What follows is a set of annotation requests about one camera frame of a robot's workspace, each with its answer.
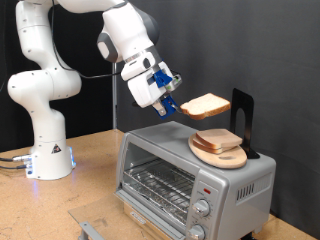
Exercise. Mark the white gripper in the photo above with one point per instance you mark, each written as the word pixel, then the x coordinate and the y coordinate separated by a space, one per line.
pixel 141 90

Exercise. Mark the metal spatula with blue block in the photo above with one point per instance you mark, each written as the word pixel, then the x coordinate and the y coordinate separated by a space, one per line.
pixel 169 108

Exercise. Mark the silver oven knob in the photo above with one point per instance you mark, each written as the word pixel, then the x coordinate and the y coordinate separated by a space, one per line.
pixel 196 232
pixel 201 208

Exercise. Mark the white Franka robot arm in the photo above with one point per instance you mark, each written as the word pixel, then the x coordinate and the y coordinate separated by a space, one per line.
pixel 43 140

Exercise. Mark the silver toaster oven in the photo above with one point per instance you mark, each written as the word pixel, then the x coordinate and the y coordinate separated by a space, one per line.
pixel 233 200

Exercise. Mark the round wooden board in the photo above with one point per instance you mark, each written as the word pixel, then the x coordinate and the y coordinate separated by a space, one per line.
pixel 220 160

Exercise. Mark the black metal bookend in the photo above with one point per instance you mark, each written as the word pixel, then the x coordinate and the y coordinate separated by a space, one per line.
pixel 248 103

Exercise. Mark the grey fabric backdrop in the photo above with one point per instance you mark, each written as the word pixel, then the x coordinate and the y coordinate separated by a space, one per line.
pixel 250 40

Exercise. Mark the black fabric backdrop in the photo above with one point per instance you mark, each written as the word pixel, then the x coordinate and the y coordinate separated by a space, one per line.
pixel 6 133

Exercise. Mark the white wrist camera blue mount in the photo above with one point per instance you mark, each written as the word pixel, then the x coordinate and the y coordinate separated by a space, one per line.
pixel 161 78

